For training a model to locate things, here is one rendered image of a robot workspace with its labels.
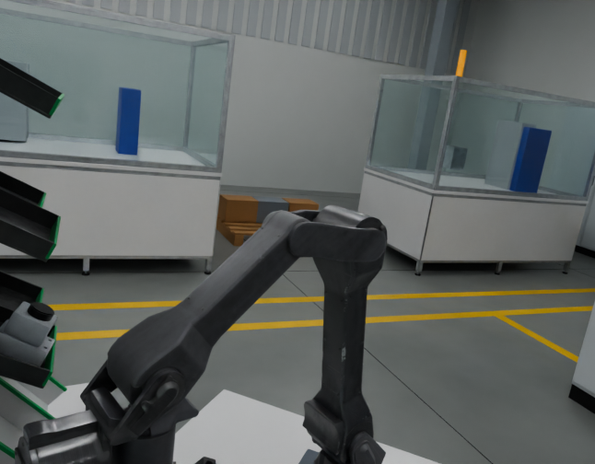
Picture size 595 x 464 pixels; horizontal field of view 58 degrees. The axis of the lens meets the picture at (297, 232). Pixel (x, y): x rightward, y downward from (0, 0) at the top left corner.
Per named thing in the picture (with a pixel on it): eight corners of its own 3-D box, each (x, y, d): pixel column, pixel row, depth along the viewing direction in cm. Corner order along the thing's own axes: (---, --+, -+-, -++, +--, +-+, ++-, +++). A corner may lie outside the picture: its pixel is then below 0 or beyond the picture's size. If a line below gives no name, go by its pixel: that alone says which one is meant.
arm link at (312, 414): (344, 199, 63) (302, 208, 59) (391, 214, 57) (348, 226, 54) (335, 423, 73) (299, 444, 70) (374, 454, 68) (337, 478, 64)
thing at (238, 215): (304, 228, 686) (309, 198, 676) (332, 247, 616) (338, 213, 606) (214, 226, 635) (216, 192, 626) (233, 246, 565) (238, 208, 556)
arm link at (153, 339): (338, 226, 64) (303, 156, 58) (390, 246, 58) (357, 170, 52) (153, 414, 54) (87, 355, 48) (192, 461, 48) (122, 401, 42)
